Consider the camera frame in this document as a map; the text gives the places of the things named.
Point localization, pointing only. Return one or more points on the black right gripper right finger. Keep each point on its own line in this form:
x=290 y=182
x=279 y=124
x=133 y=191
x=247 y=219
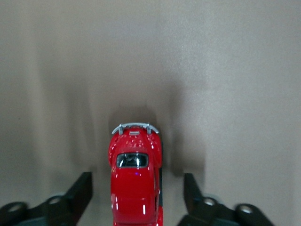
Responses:
x=207 y=214

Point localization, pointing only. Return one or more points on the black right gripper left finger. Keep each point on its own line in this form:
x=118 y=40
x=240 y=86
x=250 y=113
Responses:
x=61 y=212

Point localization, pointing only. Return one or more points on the red beetle toy car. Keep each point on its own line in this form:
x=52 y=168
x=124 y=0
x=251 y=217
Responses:
x=134 y=183

